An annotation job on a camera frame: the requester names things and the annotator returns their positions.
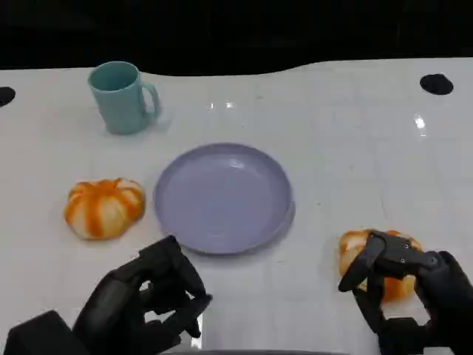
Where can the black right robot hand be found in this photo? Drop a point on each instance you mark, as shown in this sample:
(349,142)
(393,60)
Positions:
(443,288)

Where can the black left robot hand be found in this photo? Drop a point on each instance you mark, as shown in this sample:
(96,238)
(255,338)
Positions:
(118,303)

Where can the orange and white bread roll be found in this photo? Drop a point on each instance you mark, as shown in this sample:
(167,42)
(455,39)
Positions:
(103,209)
(353,245)

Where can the lilac plate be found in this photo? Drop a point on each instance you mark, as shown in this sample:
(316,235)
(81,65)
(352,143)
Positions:
(223,199)

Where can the pale green mug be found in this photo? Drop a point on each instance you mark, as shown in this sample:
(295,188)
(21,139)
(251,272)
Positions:
(118,107)

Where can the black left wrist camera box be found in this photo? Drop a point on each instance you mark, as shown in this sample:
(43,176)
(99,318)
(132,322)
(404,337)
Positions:
(40,336)

